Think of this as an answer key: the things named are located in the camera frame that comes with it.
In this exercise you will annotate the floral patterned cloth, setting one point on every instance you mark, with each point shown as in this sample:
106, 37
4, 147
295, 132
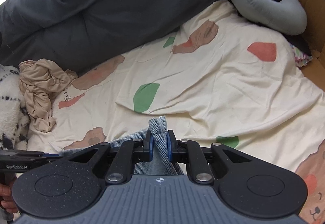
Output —
302, 57

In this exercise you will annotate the white fluffy blanket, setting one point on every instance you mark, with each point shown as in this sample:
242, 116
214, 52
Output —
10, 107

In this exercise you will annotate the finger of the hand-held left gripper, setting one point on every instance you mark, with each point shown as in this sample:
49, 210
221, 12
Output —
52, 155

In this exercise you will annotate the cream bear printed blanket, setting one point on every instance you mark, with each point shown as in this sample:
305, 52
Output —
203, 81

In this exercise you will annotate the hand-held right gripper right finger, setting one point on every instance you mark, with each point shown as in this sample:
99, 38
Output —
169, 149

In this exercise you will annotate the person's left hand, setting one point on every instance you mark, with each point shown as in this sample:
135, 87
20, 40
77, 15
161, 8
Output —
6, 196

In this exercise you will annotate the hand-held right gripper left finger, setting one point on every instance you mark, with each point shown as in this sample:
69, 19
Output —
151, 148

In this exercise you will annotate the light blue denim pants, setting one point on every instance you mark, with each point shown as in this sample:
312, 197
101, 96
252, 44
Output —
158, 135

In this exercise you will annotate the crumpled beige garment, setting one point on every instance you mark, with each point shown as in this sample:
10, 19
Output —
43, 86

